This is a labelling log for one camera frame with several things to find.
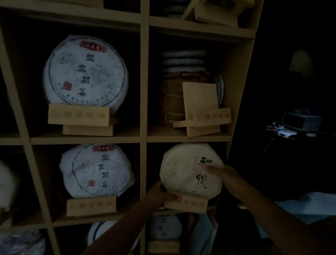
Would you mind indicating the person's left hand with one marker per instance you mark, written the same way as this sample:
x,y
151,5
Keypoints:
x,y
157,197

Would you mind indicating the person's right hand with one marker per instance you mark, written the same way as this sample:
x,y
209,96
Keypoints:
x,y
228,180

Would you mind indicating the person's right thumb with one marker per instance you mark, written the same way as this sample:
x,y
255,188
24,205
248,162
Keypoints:
x,y
213,168

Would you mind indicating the person's left thumb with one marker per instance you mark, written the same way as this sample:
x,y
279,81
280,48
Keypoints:
x,y
173,197

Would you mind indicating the wooden tea cake stand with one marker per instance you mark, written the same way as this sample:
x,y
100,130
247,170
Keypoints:
x,y
217,13
191,203
78,115
162,247
200,105
91,206

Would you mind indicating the cream paper-wrapped tea cake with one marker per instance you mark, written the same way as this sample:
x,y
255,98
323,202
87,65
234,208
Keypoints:
x,y
186,168

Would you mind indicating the person's left forearm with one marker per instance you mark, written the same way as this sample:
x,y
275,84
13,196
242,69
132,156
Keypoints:
x,y
123,228

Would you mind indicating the person's right forearm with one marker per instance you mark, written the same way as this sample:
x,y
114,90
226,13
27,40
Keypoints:
x,y
278,223

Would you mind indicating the small white tea cake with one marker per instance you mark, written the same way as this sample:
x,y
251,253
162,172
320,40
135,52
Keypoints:
x,y
165,227

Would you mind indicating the upright paper booklets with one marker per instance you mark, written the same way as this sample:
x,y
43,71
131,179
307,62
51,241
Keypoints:
x,y
202,233

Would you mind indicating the empty wooden tea cake stand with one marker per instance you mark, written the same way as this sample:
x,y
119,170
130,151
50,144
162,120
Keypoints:
x,y
200,105

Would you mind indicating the white blue-rimmed tea cake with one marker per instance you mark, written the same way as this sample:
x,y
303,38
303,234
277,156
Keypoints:
x,y
221,89

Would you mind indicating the white blue-ringed tea cake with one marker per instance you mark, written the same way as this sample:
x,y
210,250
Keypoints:
x,y
99,231

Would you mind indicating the bamboo-wrapped tea bundle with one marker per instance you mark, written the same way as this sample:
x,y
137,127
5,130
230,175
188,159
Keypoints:
x,y
170,97

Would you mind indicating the white box appliance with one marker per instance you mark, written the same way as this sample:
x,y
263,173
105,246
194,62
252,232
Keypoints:
x,y
301,122

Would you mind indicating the pale blue cloth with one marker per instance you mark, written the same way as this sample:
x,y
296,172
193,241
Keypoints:
x,y
307,207

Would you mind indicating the white stacked tea cake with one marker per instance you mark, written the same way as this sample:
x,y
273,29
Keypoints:
x,y
183,62
183,69
183,53

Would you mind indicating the wooden shelf unit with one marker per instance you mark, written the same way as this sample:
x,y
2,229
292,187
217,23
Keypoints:
x,y
144,78

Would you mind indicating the pale lamp shade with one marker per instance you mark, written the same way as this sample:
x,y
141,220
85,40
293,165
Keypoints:
x,y
301,63

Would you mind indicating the large white blue-print tea cake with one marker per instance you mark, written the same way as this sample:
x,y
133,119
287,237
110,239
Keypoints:
x,y
86,73

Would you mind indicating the grey wrapped tea cake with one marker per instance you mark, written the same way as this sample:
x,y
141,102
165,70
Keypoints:
x,y
21,243

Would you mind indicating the white wrapped tea cake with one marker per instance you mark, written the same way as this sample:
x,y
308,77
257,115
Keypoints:
x,y
6,184

